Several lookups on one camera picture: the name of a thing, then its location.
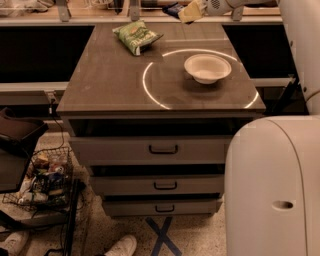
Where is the black cable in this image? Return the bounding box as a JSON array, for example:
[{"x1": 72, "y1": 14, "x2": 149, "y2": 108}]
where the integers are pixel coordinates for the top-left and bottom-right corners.
[{"x1": 49, "y1": 98, "x2": 66, "y2": 151}]

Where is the white sneaker right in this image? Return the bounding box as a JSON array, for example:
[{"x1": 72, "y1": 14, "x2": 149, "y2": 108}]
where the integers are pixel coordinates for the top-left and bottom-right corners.
[{"x1": 104, "y1": 235, "x2": 137, "y2": 256}]

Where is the white sneaker left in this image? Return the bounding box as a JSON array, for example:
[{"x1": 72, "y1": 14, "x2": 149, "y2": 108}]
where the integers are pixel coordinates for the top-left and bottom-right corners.
[{"x1": 0, "y1": 231, "x2": 29, "y2": 256}]

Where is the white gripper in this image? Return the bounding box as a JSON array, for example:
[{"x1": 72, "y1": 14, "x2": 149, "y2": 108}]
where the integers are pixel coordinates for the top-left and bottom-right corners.
[{"x1": 178, "y1": 0, "x2": 233, "y2": 23}]

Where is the middle grey drawer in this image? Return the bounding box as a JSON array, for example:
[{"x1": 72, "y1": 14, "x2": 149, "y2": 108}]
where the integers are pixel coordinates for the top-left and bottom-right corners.
[{"x1": 90, "y1": 174, "x2": 224, "y2": 196}]

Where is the white sneaker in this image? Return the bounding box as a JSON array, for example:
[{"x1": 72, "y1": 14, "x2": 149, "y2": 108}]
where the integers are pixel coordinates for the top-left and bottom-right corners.
[
  {"x1": 104, "y1": 235, "x2": 137, "y2": 256},
  {"x1": 0, "y1": 231, "x2": 29, "y2": 256}
]

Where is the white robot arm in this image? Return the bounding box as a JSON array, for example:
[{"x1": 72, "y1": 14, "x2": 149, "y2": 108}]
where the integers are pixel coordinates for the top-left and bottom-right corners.
[{"x1": 224, "y1": 0, "x2": 320, "y2": 256}]

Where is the grey drawer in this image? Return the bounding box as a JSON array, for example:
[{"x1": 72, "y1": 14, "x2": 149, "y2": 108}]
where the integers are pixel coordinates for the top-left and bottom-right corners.
[
  {"x1": 102, "y1": 199, "x2": 222, "y2": 217},
  {"x1": 69, "y1": 136, "x2": 232, "y2": 166},
  {"x1": 90, "y1": 174, "x2": 224, "y2": 196}
]

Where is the blue rxbar blueberry wrapper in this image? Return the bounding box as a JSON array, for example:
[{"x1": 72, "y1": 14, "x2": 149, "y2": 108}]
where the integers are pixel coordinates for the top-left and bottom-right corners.
[{"x1": 162, "y1": 2, "x2": 184, "y2": 18}]

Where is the white paper bowl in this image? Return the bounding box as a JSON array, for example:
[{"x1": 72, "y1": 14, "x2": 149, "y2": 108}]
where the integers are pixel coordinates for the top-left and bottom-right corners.
[{"x1": 184, "y1": 54, "x2": 232, "y2": 84}]

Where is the dark brown bin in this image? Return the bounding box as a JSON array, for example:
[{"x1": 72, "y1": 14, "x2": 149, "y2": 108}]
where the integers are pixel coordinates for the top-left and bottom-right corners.
[{"x1": 0, "y1": 108, "x2": 48, "y2": 193}]

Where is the green jalapeno chip bag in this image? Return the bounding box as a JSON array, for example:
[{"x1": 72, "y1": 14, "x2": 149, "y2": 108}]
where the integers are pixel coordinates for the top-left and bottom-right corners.
[{"x1": 112, "y1": 20, "x2": 162, "y2": 56}]

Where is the blue tape cross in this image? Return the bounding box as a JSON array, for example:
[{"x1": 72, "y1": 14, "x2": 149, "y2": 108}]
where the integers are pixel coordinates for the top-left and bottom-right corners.
[{"x1": 145, "y1": 217, "x2": 182, "y2": 256}]

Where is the top grey drawer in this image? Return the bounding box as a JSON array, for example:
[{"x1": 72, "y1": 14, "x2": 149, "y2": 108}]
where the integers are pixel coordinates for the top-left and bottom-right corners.
[{"x1": 69, "y1": 136, "x2": 232, "y2": 166}]

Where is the grey drawer cabinet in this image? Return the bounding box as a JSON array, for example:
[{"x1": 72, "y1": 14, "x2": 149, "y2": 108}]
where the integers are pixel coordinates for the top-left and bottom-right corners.
[{"x1": 57, "y1": 23, "x2": 265, "y2": 203}]

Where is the bottom grey drawer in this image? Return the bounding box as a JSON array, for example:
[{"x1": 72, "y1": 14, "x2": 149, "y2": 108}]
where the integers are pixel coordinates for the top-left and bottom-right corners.
[{"x1": 102, "y1": 199, "x2": 222, "y2": 217}]

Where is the wire basket with snacks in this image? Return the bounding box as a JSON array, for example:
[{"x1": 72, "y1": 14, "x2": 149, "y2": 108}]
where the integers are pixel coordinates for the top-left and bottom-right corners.
[{"x1": 2, "y1": 147, "x2": 73, "y2": 211}]

